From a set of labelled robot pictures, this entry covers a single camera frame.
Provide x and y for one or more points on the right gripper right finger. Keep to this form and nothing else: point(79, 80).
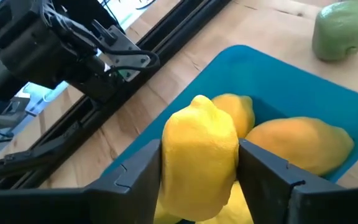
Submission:
point(291, 205)

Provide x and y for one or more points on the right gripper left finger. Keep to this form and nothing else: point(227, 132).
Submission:
point(73, 207)

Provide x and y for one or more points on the yellow lemon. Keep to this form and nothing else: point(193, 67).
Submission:
point(235, 208)
point(300, 144)
point(197, 155)
point(235, 113)

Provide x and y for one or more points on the green lime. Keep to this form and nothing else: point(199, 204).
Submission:
point(340, 29)

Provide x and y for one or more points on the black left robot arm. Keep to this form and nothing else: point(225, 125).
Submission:
point(36, 46)

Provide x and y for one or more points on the blue plastic basket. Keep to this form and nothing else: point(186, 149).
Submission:
point(275, 84)

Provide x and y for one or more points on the black aluminium table frame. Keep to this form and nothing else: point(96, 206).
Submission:
point(82, 119)

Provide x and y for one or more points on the grey metal bracket plate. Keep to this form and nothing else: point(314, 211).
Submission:
point(129, 43)

